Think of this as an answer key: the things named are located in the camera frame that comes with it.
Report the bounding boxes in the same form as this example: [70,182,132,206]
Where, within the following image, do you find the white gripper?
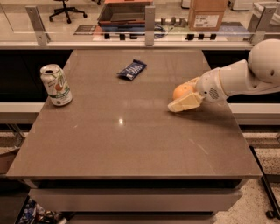
[168,68,228,112]

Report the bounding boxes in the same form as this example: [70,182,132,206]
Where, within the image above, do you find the orange fruit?
[172,84,194,100]

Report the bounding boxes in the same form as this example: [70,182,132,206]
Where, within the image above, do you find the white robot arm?
[168,39,280,112]

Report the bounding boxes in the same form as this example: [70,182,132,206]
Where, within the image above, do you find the blue rxbar blueberry wrapper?
[118,59,147,81]

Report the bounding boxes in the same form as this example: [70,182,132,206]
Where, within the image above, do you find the cardboard box with label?
[188,0,228,32]

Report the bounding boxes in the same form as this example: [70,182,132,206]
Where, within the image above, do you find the grey metal tray box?
[97,0,153,25]

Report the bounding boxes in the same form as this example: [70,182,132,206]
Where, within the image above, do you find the white green soda can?
[40,64,73,106]

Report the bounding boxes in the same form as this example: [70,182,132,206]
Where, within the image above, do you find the black office chair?
[49,0,88,24]

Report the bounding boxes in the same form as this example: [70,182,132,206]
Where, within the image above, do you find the grey table drawer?
[29,189,242,212]

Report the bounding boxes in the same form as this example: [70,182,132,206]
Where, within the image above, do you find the bin of snack packets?
[15,197,67,224]

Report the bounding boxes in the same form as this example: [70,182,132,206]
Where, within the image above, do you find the centre metal glass post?
[145,5,155,46]

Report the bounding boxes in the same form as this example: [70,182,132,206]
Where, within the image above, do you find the metal glass post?
[248,5,276,46]
[25,6,50,46]
[145,5,155,46]

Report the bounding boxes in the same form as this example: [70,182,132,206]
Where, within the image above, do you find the right metal glass post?
[248,5,276,46]

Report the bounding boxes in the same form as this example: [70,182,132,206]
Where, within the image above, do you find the left metal glass post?
[25,6,50,46]

